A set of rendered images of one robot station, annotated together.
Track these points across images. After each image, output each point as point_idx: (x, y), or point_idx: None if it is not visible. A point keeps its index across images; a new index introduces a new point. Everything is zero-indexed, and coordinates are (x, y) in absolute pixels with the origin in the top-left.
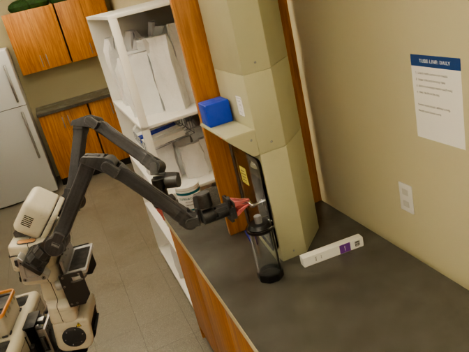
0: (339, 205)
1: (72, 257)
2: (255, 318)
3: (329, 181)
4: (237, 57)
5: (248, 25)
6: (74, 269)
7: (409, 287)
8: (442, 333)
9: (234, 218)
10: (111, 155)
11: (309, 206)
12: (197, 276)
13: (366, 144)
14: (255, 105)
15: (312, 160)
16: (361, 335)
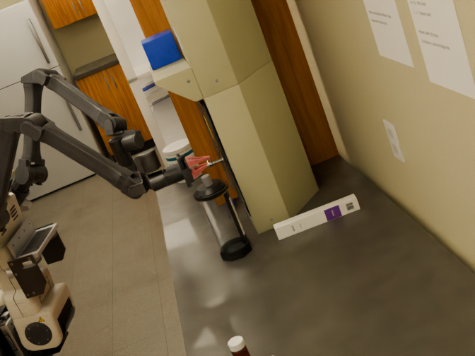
0: (356, 159)
1: (30, 240)
2: (197, 302)
3: (342, 129)
4: None
5: None
6: (25, 254)
7: (387, 258)
8: (396, 313)
9: (190, 182)
10: (36, 114)
11: (295, 162)
12: None
13: (351, 74)
14: (187, 35)
15: (317, 103)
16: (302, 318)
